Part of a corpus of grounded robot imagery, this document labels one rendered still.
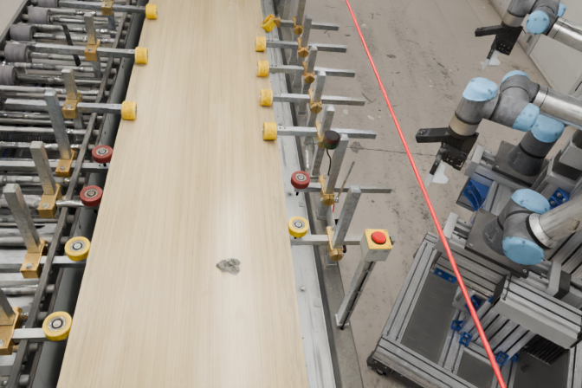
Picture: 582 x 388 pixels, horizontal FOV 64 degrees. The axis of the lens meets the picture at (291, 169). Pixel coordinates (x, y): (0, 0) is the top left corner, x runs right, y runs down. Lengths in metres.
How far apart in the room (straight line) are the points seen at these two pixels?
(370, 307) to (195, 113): 1.42
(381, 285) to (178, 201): 1.44
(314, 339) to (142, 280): 0.68
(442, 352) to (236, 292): 1.22
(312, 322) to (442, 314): 0.92
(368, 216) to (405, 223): 0.25
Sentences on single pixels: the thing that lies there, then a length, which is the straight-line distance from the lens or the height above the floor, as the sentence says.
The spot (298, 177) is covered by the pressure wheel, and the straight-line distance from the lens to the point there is 1.97.
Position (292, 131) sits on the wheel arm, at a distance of 2.10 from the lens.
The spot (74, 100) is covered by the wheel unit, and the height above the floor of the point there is 0.97.
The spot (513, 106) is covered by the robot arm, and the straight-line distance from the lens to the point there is 1.35.
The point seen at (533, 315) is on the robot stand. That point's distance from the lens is 1.86.
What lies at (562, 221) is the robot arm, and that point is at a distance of 1.57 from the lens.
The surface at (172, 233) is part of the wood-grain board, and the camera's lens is 1.75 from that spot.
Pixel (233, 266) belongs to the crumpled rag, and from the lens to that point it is 1.64.
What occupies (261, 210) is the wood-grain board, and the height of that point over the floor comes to 0.90.
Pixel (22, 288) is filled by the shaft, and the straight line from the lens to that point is 1.83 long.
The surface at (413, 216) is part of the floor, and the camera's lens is 3.27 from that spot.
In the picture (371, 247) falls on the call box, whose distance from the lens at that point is 1.40.
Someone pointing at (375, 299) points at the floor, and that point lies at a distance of 2.79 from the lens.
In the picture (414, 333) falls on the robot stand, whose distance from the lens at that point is 2.51.
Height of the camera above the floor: 2.29
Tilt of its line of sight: 44 degrees down
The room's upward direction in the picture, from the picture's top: 11 degrees clockwise
